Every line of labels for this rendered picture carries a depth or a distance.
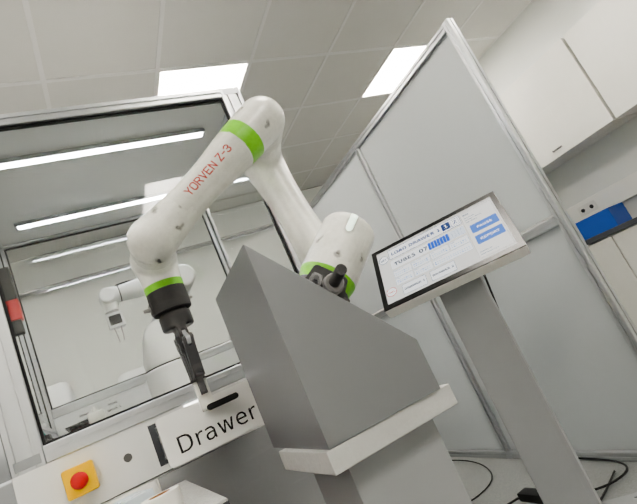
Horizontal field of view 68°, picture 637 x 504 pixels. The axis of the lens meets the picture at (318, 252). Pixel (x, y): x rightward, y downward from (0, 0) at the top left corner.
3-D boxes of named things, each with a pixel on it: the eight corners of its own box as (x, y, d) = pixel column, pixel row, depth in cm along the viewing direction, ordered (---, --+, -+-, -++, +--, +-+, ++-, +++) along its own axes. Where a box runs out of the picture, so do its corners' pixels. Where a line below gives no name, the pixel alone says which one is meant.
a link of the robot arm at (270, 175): (360, 293, 129) (270, 152, 147) (374, 268, 114) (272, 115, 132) (320, 314, 124) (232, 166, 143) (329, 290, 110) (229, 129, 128)
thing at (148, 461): (367, 371, 159) (349, 332, 162) (27, 540, 111) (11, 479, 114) (284, 399, 241) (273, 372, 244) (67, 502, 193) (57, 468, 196)
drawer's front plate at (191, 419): (289, 411, 114) (272, 368, 116) (171, 469, 100) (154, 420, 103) (287, 411, 115) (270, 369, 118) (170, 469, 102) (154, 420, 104)
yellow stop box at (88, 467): (99, 487, 116) (91, 458, 118) (68, 502, 113) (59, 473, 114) (100, 486, 120) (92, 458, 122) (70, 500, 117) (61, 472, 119)
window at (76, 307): (322, 329, 161) (221, 100, 181) (43, 445, 121) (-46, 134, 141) (321, 329, 161) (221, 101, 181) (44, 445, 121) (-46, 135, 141)
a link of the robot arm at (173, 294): (189, 278, 111) (185, 289, 119) (139, 293, 106) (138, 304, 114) (198, 301, 110) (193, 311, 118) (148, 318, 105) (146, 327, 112)
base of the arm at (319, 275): (366, 297, 83) (377, 269, 86) (290, 262, 83) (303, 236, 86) (336, 337, 106) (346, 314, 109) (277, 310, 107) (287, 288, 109)
